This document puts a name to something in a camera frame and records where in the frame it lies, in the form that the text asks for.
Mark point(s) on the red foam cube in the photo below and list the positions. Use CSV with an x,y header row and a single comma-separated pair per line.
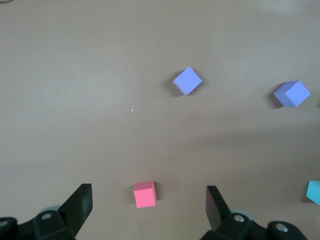
x,y
145,196

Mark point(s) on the purple foam cube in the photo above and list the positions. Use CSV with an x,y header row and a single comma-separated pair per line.
x,y
187,80
292,94

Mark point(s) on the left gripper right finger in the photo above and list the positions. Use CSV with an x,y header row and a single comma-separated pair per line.
x,y
217,212

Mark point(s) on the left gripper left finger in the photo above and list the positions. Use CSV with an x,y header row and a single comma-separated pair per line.
x,y
75,210

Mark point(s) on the cyan foam cube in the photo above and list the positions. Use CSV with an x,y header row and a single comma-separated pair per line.
x,y
314,191

